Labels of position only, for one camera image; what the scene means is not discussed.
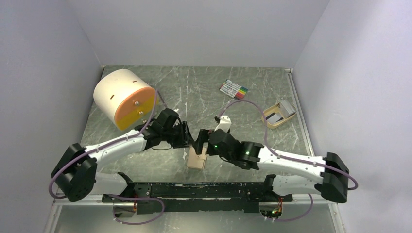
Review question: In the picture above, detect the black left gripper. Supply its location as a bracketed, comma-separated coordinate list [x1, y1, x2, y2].
[162, 121, 194, 149]

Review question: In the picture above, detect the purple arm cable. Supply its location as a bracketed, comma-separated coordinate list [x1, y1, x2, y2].
[48, 89, 168, 200]
[215, 100, 359, 191]

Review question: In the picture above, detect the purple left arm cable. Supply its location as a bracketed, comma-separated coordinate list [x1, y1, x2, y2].
[48, 89, 168, 200]

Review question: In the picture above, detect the fallen card in tray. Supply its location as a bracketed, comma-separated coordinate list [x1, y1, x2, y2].
[266, 112, 284, 125]

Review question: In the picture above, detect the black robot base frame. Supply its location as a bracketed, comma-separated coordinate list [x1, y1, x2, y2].
[102, 175, 293, 215]

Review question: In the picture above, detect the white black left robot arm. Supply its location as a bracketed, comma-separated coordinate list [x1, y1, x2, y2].
[51, 108, 194, 202]

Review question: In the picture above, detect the round pink yellow drawer box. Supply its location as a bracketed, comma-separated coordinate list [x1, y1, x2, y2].
[93, 69, 156, 131]

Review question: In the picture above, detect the aluminium table edge rail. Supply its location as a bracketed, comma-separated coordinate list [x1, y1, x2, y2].
[284, 68, 346, 233]

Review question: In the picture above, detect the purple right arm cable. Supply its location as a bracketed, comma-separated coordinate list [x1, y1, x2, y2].
[215, 100, 359, 191]

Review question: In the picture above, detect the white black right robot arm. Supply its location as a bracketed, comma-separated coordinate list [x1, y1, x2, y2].
[192, 129, 349, 203]

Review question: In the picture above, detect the pack of coloured marker pens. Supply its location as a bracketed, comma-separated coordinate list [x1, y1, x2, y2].
[219, 79, 248, 100]

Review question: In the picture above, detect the stack of cards in tray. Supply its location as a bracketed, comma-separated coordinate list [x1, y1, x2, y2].
[278, 100, 296, 118]

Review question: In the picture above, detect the beige oval plastic tray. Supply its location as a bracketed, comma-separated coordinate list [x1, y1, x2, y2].
[261, 100, 296, 129]

